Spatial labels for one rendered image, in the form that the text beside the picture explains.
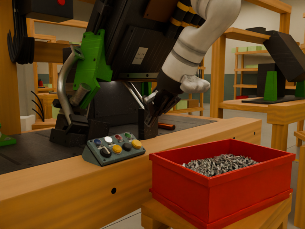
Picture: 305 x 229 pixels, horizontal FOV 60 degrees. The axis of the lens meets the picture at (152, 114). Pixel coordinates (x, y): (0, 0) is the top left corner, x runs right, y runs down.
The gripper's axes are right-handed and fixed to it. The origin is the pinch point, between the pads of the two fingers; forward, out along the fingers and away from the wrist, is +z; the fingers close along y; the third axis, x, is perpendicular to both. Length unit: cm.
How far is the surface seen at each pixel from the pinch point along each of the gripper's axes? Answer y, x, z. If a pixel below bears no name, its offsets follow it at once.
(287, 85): -863, -165, 135
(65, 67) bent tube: 1.4, -40.7, 11.1
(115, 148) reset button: 8.2, 0.0, 8.7
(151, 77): -13.6, -16.2, -1.7
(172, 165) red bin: 3.7, 13.5, 1.7
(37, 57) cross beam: -4, -71, 26
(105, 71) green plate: -6.5, -30.1, 5.2
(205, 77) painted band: -950, -469, 318
